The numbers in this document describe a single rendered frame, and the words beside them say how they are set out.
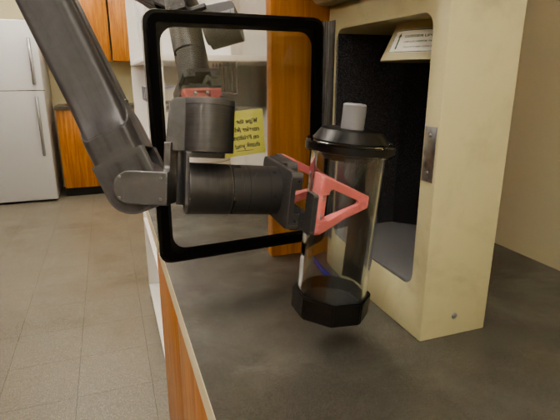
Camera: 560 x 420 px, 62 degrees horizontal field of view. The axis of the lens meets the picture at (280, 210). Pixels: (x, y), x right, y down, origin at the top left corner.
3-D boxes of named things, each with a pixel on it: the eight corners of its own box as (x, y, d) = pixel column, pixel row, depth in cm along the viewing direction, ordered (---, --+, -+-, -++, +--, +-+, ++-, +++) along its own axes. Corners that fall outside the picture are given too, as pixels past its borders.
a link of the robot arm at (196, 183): (172, 211, 54) (179, 217, 49) (173, 151, 54) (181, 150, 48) (230, 211, 57) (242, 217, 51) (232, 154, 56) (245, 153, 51)
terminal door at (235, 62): (318, 238, 91) (324, 17, 80) (160, 264, 79) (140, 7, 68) (317, 237, 92) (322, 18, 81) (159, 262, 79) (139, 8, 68)
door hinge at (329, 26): (323, 234, 93) (328, 21, 82) (328, 238, 90) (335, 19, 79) (316, 235, 92) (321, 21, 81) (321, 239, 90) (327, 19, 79)
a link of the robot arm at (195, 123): (135, 197, 57) (112, 203, 48) (137, 102, 56) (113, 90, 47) (233, 202, 57) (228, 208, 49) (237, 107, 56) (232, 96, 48)
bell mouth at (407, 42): (448, 62, 82) (452, 29, 80) (532, 60, 66) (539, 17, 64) (358, 62, 76) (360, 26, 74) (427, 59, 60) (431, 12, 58)
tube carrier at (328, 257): (347, 281, 69) (367, 136, 63) (387, 317, 59) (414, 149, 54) (278, 286, 66) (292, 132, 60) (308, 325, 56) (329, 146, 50)
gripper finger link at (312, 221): (352, 165, 58) (281, 162, 55) (382, 177, 52) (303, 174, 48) (344, 217, 60) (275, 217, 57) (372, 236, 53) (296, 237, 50)
